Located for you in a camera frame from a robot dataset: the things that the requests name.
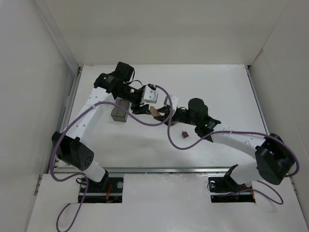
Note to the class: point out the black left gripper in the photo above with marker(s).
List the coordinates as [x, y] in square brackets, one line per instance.
[138, 102]

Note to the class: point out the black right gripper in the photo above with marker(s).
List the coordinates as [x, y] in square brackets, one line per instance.
[172, 115]

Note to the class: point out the light wood block numbered ten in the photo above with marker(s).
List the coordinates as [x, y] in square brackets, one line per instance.
[154, 112]

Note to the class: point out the smoky transparent plastic box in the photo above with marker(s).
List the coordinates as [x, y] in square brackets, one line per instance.
[119, 115]

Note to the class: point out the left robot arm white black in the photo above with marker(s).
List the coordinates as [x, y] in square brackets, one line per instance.
[70, 145]

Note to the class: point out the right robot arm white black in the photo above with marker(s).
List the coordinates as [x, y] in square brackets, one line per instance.
[273, 159]

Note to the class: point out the dark brown wood block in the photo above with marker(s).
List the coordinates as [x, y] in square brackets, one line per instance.
[185, 134]

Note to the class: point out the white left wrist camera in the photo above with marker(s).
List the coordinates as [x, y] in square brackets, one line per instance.
[149, 95]

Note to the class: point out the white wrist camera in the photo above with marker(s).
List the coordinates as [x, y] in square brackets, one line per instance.
[171, 102]
[149, 95]

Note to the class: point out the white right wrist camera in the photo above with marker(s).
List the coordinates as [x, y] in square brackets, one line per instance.
[171, 102]

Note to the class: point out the aluminium left side rail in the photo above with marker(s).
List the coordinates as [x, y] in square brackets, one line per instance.
[68, 99]

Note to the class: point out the aluminium rail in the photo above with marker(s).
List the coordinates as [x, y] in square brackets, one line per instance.
[247, 68]
[68, 99]
[141, 170]

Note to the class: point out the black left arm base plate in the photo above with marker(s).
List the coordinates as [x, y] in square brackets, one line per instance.
[111, 193]

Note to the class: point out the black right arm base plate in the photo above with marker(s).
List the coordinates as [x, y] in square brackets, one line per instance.
[226, 190]

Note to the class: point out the aluminium right side rail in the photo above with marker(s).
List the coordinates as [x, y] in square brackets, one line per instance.
[247, 68]

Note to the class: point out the aluminium front rail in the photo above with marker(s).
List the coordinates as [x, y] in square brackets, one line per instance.
[141, 170]

